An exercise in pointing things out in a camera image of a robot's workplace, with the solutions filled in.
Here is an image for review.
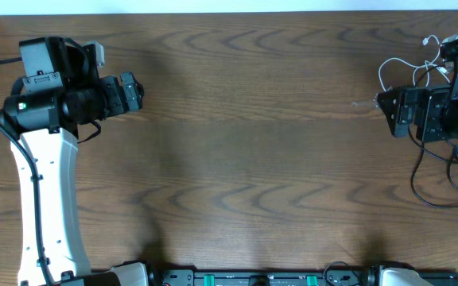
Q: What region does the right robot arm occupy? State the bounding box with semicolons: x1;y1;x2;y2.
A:
374;34;458;170

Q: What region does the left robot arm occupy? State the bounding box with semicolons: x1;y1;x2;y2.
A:
0;37;148;285

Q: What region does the white USB cable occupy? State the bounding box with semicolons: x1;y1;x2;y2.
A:
378;34;452;93

